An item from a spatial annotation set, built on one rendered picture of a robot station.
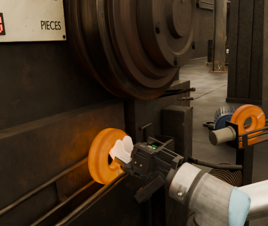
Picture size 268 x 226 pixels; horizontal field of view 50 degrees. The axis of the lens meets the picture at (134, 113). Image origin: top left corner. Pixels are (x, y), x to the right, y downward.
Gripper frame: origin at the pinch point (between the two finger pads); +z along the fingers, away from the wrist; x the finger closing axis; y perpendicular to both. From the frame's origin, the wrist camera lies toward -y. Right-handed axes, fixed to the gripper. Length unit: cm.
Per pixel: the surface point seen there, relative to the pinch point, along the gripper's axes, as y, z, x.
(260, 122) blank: 0, -26, -66
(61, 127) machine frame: 7.1, 7.9, 11.5
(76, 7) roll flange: 34.7, 12.4, 5.8
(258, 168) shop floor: -75, -26, -177
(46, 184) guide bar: -3.8, 3.4, 18.9
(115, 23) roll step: 33.1, 3.4, 2.1
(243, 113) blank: 4, -19, -59
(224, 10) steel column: 25, 268, -860
